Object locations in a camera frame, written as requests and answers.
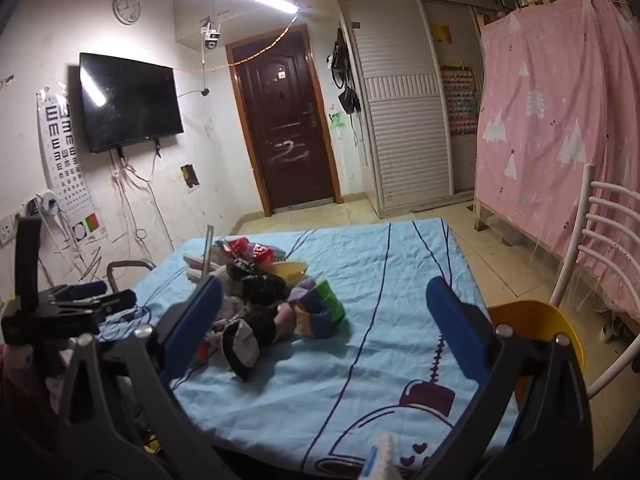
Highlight white wall cables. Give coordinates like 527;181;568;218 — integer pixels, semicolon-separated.
112;155;161;261

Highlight eye chart poster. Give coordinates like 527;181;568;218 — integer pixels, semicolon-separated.
37;87;108;241

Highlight yellow plastic bin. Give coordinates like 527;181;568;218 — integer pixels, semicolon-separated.
487;300;585;376

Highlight grey metal chair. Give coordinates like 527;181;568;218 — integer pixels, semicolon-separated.
106;259;156;293

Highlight black hanging bag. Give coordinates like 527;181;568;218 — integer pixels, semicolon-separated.
338;87;362;116
327;27;351;88

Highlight colourful chart poster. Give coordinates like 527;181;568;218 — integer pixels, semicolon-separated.
440;62;476;137

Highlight black grey knitted hat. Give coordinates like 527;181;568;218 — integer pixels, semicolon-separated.
222;317;278;381

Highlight black sock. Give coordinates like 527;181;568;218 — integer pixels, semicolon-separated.
245;275;288;306

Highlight dark brown door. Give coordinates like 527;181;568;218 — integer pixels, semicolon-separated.
226;30;343;216

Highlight blue grey sock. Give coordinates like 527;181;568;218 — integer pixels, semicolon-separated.
287;285;346;338

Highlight round wall clock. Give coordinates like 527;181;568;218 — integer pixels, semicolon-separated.
113;0;142;25

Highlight white metal chair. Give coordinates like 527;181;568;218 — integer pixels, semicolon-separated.
550;180;640;401

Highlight white security camera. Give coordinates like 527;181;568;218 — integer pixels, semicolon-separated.
200;22;222;50

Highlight white slatted wardrobe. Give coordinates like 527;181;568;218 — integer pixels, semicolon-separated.
340;0;483;218

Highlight red sock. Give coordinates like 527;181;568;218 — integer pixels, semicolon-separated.
227;237;276;266

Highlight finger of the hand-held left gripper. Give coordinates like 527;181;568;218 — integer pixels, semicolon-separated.
47;281;109;305
50;290;138;317

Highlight white sock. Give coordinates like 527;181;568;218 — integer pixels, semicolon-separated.
182;252;221;281

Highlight pink tree print curtain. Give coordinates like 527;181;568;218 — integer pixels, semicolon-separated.
475;0;640;321

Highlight light blue bed sheet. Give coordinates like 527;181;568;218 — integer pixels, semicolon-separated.
100;217;526;480

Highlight string light cable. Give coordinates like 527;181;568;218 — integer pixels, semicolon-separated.
175;10;301;73

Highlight black wall television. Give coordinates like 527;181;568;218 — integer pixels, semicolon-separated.
79;52;185;155

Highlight green packet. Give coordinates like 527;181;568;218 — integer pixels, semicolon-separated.
312;280;347;322

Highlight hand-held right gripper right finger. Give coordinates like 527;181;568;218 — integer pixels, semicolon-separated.
415;276;594;480

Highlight yellow bowl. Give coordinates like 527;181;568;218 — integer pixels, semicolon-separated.
265;259;308;281

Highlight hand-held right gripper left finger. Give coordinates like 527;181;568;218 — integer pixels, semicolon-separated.
55;276;241;480

